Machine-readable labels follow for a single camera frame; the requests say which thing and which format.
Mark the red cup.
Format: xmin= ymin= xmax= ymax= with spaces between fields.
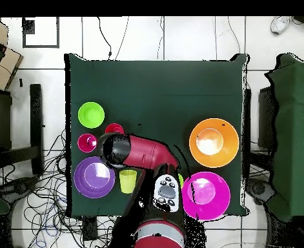
xmin=105 ymin=123 xmax=125 ymax=136

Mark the yellow cup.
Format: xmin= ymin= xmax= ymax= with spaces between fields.
xmin=119 ymin=169 xmax=137 ymax=194

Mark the purple bowl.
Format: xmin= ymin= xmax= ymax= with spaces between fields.
xmin=73 ymin=156 xmax=116 ymax=199

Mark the dark green tablecloth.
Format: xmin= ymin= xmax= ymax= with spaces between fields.
xmin=64 ymin=53 xmax=249 ymax=218

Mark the small green bowl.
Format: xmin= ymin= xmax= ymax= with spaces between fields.
xmin=77 ymin=101 xmax=106 ymax=129

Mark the magenta cup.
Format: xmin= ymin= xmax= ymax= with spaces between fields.
xmin=77 ymin=133 xmax=99 ymax=154

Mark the large orange bowl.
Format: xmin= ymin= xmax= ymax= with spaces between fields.
xmin=188 ymin=118 xmax=240 ymax=169

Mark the large pink bowl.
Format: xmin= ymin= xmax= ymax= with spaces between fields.
xmin=181 ymin=171 xmax=232 ymax=222

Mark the black power adapter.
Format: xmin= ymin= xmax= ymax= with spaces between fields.
xmin=82 ymin=218 xmax=99 ymax=241

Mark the black box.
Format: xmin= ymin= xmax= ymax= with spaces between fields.
xmin=257 ymin=86 xmax=279 ymax=150

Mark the white shoe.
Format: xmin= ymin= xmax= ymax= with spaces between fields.
xmin=270 ymin=15 xmax=294 ymax=35

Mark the black cable with plug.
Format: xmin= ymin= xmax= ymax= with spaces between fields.
xmin=96 ymin=16 xmax=113 ymax=61

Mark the tangle of floor cables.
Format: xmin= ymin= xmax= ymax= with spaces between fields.
xmin=0 ymin=127 xmax=119 ymax=248

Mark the thin grey cable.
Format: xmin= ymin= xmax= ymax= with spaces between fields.
xmin=114 ymin=16 xmax=130 ymax=61

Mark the black chair frame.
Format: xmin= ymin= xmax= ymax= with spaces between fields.
xmin=0 ymin=83 xmax=45 ymax=176

